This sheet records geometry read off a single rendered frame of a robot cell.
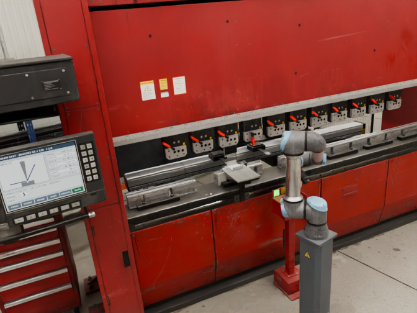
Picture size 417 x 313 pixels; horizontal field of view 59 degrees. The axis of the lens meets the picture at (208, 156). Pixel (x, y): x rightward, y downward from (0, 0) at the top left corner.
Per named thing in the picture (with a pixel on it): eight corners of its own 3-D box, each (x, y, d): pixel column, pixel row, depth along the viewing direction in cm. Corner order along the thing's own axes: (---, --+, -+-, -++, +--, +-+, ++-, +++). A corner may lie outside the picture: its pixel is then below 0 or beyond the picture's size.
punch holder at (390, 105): (388, 110, 318) (389, 91, 313) (380, 108, 326) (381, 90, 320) (400, 107, 324) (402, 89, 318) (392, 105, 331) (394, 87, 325)
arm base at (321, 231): (334, 233, 223) (335, 219, 220) (318, 243, 215) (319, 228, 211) (313, 223, 235) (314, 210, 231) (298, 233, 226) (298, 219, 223)
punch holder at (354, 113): (351, 118, 305) (352, 99, 299) (344, 116, 312) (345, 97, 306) (365, 115, 310) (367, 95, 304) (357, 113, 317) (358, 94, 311)
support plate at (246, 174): (237, 182, 250) (237, 181, 250) (221, 170, 273) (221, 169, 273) (260, 177, 256) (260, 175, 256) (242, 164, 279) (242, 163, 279)
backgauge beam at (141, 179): (128, 192, 276) (126, 179, 272) (125, 185, 288) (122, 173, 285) (365, 133, 355) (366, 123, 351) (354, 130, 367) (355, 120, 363)
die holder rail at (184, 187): (129, 209, 252) (127, 197, 248) (127, 205, 257) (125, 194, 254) (197, 191, 269) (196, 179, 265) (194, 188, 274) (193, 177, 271)
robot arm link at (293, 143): (305, 223, 217) (307, 133, 200) (280, 221, 222) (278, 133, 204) (306, 213, 228) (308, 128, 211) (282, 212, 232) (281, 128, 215)
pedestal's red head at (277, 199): (285, 221, 262) (284, 199, 255) (272, 212, 276) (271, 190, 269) (307, 213, 269) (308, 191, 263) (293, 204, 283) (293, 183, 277)
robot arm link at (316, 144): (328, 128, 200) (326, 152, 246) (307, 127, 203) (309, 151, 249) (327, 148, 197) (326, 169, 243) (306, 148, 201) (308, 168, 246)
